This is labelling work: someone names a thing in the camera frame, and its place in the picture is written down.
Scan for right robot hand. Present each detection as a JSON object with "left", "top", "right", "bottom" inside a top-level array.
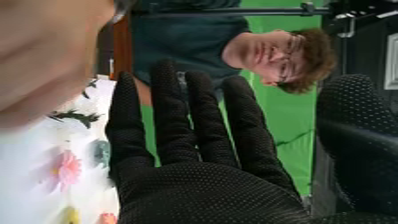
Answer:
[{"left": 105, "top": 59, "right": 398, "bottom": 224}]

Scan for person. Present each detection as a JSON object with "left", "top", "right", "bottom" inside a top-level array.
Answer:
[{"left": 0, "top": 0, "right": 340, "bottom": 129}]

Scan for white sheet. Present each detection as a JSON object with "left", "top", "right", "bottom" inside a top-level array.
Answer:
[{"left": 0, "top": 75, "right": 121, "bottom": 224}]

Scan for black stand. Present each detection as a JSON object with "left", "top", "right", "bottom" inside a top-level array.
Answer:
[{"left": 132, "top": 2, "right": 331, "bottom": 18}]

